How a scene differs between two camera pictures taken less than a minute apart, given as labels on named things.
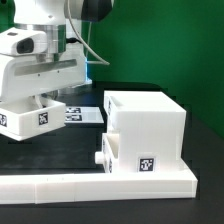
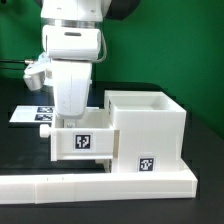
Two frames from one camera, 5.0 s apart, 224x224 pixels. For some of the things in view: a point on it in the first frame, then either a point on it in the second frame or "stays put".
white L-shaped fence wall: x=41 y=188 stays put
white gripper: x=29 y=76 -> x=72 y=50
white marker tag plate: x=83 y=114 -> x=33 y=114
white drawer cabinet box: x=152 y=130 stays put
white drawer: x=20 y=120 -> x=87 y=137
